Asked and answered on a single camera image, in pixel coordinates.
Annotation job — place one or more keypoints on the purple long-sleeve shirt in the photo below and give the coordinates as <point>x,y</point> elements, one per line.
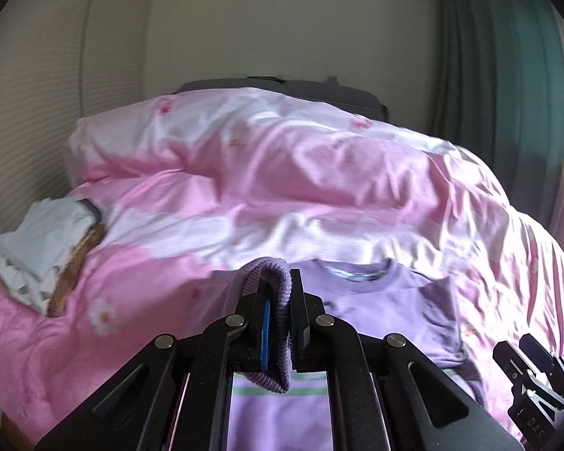
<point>380,300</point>

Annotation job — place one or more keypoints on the plain white wardrobe panel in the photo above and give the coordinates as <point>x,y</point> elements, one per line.
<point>117,33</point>

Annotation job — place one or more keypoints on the white louvered wardrobe door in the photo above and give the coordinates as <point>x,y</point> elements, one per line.
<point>23,141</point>

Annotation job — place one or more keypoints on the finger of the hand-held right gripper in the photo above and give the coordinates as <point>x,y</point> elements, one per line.
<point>538,350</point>
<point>512,361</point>

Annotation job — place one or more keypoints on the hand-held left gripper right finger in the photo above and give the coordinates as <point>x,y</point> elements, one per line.
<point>306,331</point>

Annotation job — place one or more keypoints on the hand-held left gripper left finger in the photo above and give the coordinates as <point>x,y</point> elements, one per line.
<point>265,333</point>

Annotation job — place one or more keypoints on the printed white folded garment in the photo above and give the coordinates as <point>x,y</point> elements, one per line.
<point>21,286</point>

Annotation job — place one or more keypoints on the pink floral duvet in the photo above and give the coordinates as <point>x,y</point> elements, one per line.
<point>263,174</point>

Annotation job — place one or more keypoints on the brown folded garment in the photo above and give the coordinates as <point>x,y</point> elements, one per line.
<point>82,253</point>

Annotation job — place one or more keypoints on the green curtain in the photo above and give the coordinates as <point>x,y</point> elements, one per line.
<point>489,80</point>

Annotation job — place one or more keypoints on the grey headboard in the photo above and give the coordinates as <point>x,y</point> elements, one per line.
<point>282,88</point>

